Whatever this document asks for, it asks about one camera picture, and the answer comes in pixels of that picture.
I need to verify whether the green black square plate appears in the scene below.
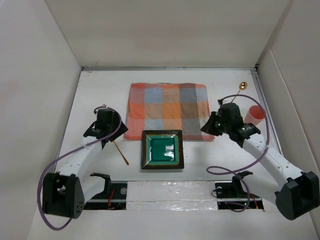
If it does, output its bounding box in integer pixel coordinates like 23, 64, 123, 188
140, 129, 185, 170

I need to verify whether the checkered orange blue cloth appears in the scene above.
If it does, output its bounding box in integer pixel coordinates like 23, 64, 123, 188
124, 82, 214, 142

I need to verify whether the gold spoon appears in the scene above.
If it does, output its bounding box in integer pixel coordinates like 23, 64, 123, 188
231, 81, 248, 102

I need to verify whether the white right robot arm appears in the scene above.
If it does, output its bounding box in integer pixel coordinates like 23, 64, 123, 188
200, 103, 320, 220

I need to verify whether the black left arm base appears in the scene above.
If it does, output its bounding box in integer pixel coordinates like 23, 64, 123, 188
84, 181, 128, 211

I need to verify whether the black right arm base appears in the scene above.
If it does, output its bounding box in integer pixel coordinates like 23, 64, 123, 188
211, 178, 265, 212

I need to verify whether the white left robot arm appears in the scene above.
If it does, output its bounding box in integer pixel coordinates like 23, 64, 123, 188
39, 107, 128, 219

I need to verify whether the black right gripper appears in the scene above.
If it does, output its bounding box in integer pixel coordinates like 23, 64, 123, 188
200, 111, 231, 136

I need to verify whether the gold fork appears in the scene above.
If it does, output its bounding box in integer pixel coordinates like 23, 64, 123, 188
113, 141, 130, 166

